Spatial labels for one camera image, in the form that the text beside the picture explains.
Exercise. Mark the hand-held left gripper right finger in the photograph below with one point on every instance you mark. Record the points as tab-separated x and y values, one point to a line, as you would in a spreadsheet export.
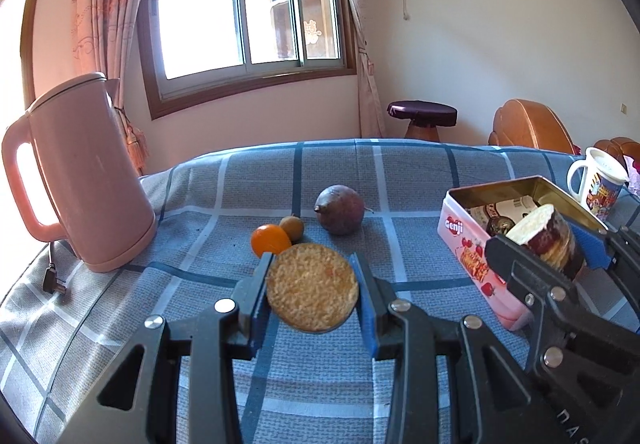
363	296

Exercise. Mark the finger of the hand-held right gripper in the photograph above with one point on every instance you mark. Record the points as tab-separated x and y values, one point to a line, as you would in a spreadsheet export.
592	248
515	269

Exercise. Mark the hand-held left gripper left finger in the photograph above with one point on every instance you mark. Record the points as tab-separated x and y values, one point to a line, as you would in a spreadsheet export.
260	286

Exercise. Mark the striped eggplant slice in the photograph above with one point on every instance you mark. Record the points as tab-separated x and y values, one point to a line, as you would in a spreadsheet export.
547	236

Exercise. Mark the orange tangerine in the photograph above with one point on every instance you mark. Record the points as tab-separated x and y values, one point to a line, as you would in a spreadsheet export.
267	240

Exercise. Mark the round browned eggplant slice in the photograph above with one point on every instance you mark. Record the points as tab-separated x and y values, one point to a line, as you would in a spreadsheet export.
311	285

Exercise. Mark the pink metal tin box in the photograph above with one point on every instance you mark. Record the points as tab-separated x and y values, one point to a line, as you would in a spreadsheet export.
460	231

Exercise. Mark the small brown round fruit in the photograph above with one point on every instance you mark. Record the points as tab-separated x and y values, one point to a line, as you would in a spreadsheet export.
291	227

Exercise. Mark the dark purple passion fruit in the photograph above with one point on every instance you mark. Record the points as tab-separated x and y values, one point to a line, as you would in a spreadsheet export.
341	210

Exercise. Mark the white printed mug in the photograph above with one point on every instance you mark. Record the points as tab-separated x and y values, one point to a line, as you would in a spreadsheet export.
600	189

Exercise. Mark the printed paper sheet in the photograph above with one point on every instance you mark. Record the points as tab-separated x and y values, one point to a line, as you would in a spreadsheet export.
515	206

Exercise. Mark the brown leather armchair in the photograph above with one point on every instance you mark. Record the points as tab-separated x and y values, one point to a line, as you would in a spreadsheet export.
620	148
530	129

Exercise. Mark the blue plaid tablecloth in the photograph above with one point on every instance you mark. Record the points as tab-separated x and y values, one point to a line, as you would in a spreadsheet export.
300	399

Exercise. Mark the dark round wooden stool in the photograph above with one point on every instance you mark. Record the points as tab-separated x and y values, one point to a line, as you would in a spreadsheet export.
422	113

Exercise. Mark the pink electric kettle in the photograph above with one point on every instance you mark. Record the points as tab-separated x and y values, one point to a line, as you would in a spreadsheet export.
90	174

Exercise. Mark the black kettle power plug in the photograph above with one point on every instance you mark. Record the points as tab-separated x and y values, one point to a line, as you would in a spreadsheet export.
54	284

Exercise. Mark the pink patterned curtain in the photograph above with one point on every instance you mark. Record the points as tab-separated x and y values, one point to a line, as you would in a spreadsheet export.
107	24
365	74

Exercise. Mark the red paper window decoration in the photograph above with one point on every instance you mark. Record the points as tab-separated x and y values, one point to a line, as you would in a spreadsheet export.
312	30

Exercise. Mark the brown framed window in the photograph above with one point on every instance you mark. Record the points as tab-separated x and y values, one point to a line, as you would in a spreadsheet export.
200	9

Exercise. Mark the brown wooden door frame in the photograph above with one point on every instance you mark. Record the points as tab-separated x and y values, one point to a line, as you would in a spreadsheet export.
31	24

